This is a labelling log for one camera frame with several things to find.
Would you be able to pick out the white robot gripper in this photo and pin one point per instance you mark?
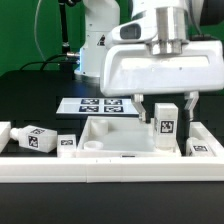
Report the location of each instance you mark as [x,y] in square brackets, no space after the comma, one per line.
[132,70]

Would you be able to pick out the white square table top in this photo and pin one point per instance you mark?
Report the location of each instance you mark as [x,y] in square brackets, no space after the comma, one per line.
[120,137]

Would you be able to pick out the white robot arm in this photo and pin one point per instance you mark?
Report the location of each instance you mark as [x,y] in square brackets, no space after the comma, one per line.
[101,16]

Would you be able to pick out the white U-shaped fence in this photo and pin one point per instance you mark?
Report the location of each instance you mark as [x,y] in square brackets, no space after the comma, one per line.
[53,169]

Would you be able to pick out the white marker tag sheet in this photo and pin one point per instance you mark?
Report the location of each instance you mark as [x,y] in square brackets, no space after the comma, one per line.
[97,106]

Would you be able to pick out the black camera stand pole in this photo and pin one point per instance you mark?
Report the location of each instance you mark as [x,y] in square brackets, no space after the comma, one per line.
[64,31]

